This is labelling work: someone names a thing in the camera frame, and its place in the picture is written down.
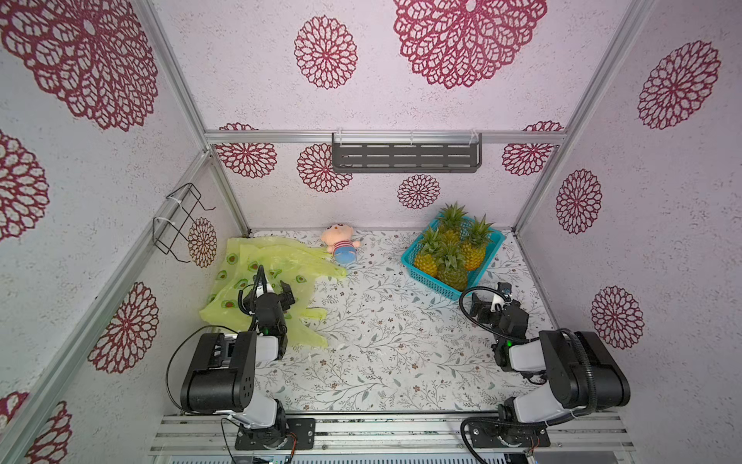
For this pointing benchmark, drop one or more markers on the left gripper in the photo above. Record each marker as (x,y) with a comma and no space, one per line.
(285,297)

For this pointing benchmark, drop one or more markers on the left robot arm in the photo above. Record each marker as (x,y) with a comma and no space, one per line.
(221,377)

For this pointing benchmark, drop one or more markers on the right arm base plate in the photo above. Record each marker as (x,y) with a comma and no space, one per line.
(504,434)

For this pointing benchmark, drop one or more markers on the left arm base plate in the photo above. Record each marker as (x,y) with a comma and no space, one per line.
(289,434)

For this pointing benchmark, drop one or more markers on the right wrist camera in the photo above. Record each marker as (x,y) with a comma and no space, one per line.
(502,297)

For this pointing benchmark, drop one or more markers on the black wire wall rack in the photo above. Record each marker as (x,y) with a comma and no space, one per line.
(168,229)

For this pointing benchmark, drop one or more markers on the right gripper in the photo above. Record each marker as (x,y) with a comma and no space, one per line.
(484,308)

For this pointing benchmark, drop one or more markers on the pink plush doll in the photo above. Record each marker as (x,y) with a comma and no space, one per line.
(338,239)

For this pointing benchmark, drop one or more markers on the grey metal wall shelf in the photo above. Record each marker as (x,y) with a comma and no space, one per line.
(411,154)

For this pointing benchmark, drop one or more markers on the pineapple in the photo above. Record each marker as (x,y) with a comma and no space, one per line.
(429,257)
(452,270)
(476,242)
(450,220)

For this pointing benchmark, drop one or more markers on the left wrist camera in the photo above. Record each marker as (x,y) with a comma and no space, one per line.
(261,285)

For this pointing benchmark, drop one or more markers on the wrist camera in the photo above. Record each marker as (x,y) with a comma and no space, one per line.
(261,285)
(502,297)

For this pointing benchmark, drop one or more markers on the aluminium front rail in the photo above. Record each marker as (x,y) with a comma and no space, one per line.
(391,438)

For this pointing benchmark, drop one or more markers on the teal plastic basket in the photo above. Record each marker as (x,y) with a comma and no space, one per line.
(475,277)

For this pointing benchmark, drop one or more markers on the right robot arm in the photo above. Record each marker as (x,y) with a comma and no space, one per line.
(574,372)

